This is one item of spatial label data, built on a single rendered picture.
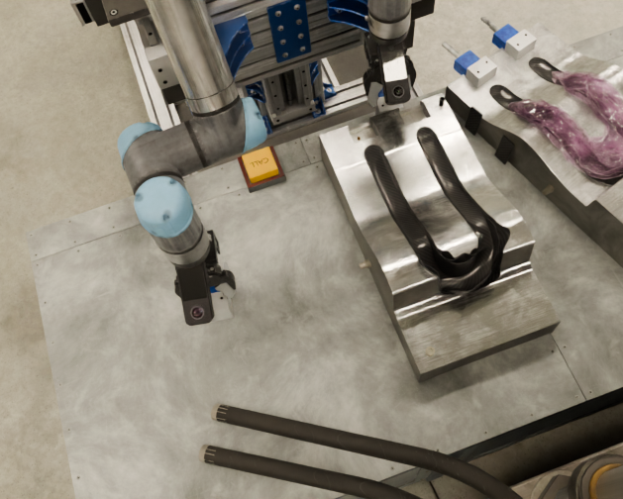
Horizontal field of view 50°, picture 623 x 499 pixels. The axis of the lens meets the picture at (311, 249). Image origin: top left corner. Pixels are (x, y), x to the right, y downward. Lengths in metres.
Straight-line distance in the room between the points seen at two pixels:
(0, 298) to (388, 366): 1.54
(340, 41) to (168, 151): 0.79
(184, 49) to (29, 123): 1.83
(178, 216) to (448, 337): 0.52
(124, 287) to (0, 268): 1.17
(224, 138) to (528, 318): 0.60
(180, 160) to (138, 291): 0.41
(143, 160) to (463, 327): 0.60
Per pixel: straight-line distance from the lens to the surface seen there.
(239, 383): 1.24
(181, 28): 0.96
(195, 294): 1.10
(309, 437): 1.14
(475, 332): 1.20
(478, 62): 1.46
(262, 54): 1.64
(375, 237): 1.20
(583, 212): 1.34
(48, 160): 2.63
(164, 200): 0.94
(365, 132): 1.36
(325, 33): 1.66
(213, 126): 1.01
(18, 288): 2.43
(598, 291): 1.34
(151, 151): 1.02
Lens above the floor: 1.99
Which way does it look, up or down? 65 degrees down
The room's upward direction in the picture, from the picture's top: 11 degrees counter-clockwise
